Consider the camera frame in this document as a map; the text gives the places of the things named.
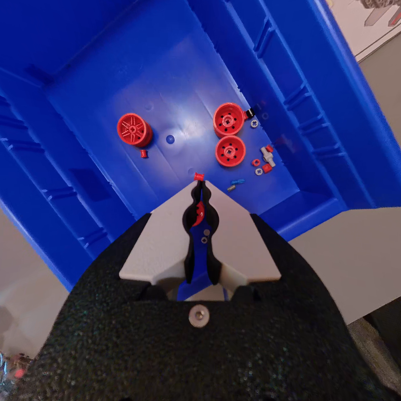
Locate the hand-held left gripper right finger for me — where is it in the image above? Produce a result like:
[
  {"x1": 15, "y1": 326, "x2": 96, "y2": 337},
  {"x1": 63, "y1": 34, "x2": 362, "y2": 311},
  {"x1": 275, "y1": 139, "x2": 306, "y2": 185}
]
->
[{"x1": 200, "y1": 181, "x2": 282, "y2": 301}]

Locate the blue divided storage bin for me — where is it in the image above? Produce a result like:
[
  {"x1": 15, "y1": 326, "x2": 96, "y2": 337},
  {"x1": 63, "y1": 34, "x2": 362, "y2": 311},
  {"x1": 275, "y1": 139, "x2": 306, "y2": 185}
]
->
[{"x1": 0, "y1": 0, "x2": 381, "y2": 293}]

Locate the crinkled clear plastic bag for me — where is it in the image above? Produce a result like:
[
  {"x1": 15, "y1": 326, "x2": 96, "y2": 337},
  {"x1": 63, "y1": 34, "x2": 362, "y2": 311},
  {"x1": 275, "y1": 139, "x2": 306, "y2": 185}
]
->
[{"x1": 0, "y1": 349, "x2": 35, "y2": 392}]

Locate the red toy wheel hub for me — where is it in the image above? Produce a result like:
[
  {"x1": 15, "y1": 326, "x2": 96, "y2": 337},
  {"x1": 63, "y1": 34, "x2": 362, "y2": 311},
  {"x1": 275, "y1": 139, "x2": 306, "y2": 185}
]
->
[
  {"x1": 213, "y1": 103, "x2": 245, "y2": 138},
  {"x1": 117, "y1": 113, "x2": 154, "y2": 148},
  {"x1": 191, "y1": 201, "x2": 206, "y2": 227},
  {"x1": 215, "y1": 135, "x2": 246, "y2": 167}
]

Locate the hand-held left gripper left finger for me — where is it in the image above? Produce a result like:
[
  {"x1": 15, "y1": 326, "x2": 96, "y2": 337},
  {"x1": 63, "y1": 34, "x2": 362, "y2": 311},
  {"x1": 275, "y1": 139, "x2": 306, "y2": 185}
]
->
[{"x1": 119, "y1": 181, "x2": 201, "y2": 301}]

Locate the open instruction booklet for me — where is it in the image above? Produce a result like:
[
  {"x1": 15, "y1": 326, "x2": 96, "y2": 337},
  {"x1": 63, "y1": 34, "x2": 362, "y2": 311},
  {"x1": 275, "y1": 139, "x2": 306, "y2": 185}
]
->
[{"x1": 326, "y1": 0, "x2": 401, "y2": 62}]

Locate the light grey axle connector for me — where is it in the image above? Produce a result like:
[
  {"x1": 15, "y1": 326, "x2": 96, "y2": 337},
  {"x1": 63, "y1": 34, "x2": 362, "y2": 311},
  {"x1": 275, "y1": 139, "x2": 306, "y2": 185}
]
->
[{"x1": 260, "y1": 145, "x2": 276, "y2": 167}]

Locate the grey desk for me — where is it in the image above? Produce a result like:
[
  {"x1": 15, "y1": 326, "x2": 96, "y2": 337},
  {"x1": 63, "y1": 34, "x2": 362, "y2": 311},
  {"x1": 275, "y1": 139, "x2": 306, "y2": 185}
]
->
[{"x1": 0, "y1": 27, "x2": 401, "y2": 358}]

